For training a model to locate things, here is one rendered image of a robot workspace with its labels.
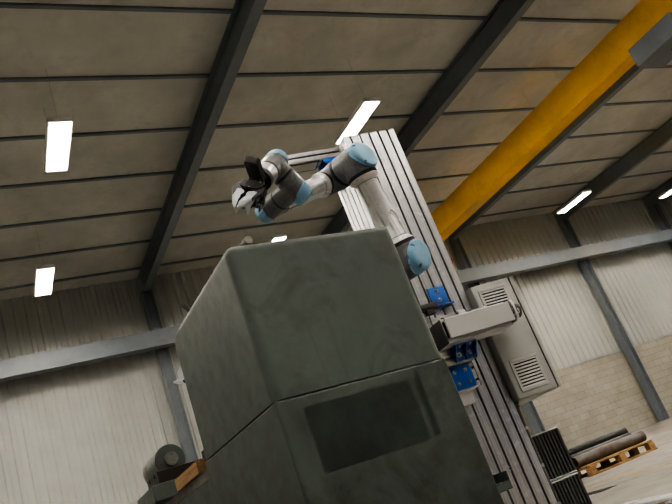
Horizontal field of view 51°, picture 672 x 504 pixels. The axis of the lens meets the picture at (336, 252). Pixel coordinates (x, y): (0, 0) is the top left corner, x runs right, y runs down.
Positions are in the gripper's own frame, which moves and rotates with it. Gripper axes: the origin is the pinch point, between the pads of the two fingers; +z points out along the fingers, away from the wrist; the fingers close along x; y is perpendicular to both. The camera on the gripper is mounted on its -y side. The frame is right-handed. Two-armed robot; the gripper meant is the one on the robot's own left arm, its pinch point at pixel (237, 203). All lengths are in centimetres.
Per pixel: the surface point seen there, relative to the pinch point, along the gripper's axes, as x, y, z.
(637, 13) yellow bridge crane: -253, 198, -1133
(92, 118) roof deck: 559, 391, -753
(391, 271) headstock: -49, 1, 14
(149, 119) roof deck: 496, 409, -821
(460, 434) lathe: -74, 24, 42
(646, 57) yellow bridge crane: -280, 251, -1077
